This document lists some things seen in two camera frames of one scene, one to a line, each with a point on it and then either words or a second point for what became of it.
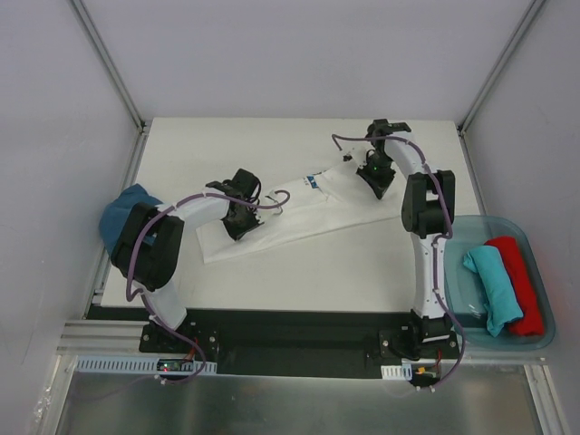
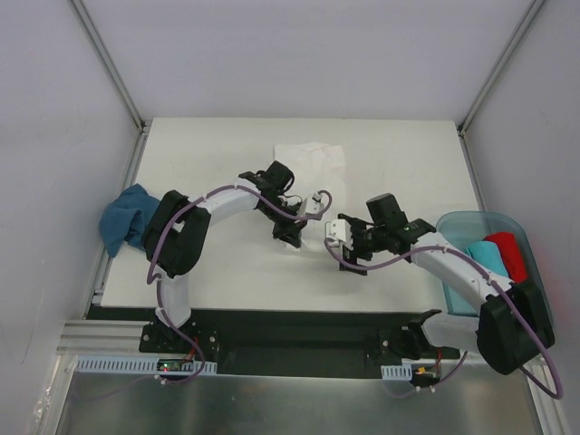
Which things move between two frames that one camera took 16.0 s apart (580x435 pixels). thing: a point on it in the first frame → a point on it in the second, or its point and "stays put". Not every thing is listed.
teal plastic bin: (463, 235) stays put
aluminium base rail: (104, 338) stays put
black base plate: (294, 342) stays put
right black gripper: (376, 178) → (354, 249)
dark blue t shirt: (116, 210) stays put
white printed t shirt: (332, 197) → (316, 169)
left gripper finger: (236, 230) → (285, 231)
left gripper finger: (252, 222) → (292, 235)
